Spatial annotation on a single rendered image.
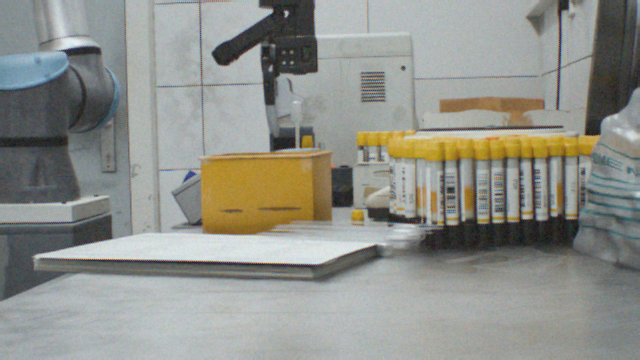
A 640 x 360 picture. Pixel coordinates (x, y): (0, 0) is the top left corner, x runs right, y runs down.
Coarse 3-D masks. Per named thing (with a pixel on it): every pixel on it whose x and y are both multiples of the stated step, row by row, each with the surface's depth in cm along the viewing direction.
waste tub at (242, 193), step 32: (224, 160) 125; (256, 160) 125; (288, 160) 124; (320, 160) 129; (224, 192) 126; (256, 192) 125; (288, 192) 124; (320, 192) 129; (224, 224) 126; (256, 224) 125; (288, 224) 125
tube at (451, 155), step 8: (448, 144) 116; (448, 152) 115; (456, 152) 116; (448, 160) 116; (448, 168) 116; (448, 176) 116; (456, 176) 116; (448, 184) 116; (456, 184) 116; (448, 192) 116; (456, 192) 116; (448, 200) 116; (456, 200) 116; (448, 208) 116; (456, 208) 116; (448, 216) 116; (456, 216) 116; (448, 224) 116; (456, 224) 116
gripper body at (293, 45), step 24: (264, 0) 168; (288, 0) 167; (312, 0) 168; (288, 24) 169; (312, 24) 168; (264, 48) 168; (288, 48) 168; (312, 48) 167; (288, 72) 173; (312, 72) 171
